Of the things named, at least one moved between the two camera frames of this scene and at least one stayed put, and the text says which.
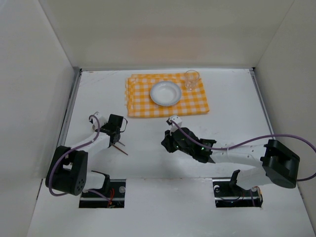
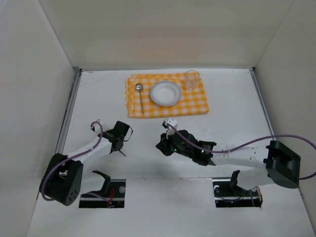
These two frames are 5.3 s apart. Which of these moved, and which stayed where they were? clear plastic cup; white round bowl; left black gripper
Moved: left black gripper
Stayed: white round bowl; clear plastic cup
